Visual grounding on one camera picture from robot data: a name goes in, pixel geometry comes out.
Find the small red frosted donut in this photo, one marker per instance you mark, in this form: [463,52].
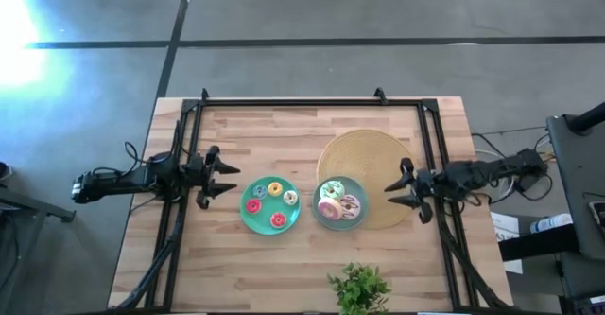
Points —
[273,221]

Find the grey-blue plate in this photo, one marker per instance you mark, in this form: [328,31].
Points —
[352,185]

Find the small blue frosted donut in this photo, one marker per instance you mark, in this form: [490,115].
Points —
[254,191]

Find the large pink frosted donut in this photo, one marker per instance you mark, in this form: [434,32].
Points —
[323,213]

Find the teal plate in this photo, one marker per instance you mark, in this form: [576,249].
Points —
[264,222]

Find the small yellow frosted donut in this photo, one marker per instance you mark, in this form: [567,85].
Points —
[271,189]

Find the small magenta frosted donut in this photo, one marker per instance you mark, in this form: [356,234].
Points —
[249,206]

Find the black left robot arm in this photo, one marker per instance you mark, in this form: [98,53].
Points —
[118,182]

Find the white paper sheet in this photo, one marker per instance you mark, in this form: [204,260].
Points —
[503,225]

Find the large green frosted donut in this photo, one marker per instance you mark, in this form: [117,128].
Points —
[326,185]

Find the black shelf bar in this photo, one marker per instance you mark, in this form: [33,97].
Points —
[539,249]

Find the round woven tan placemat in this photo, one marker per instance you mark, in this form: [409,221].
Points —
[368,159]

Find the white bottle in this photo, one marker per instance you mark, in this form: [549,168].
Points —
[553,222]

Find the purple sprinkled donut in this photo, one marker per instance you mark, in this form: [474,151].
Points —
[354,211]

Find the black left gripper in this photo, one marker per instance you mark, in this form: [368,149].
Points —
[196,175]

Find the black metal table frame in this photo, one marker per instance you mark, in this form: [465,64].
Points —
[307,102]

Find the black pole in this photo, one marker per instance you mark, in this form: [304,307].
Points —
[588,118]

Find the potted green plant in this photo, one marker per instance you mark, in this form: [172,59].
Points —
[359,291]

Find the dark equipment cart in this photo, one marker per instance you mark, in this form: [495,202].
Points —
[581,173]

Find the small white frosted donut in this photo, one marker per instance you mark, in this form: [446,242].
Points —
[286,198]

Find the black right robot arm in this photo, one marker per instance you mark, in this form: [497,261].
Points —
[472,175]

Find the black floor stand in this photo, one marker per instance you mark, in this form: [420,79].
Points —
[28,206]

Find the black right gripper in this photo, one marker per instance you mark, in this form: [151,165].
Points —
[430,185]

